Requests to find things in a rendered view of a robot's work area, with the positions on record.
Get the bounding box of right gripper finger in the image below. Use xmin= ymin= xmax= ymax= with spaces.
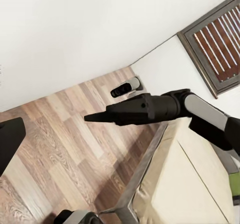
xmin=106 ymin=91 xmax=148 ymax=114
xmin=84 ymin=111 xmax=133 ymax=125

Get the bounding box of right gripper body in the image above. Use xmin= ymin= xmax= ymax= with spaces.
xmin=117 ymin=93 xmax=168 ymax=126

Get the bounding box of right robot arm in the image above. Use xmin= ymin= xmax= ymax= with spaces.
xmin=84 ymin=75 xmax=240 ymax=161

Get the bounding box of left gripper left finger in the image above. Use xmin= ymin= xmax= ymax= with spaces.
xmin=0 ymin=117 xmax=26 ymax=177

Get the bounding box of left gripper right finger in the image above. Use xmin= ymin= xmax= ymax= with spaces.
xmin=224 ymin=116 xmax=240 ymax=156

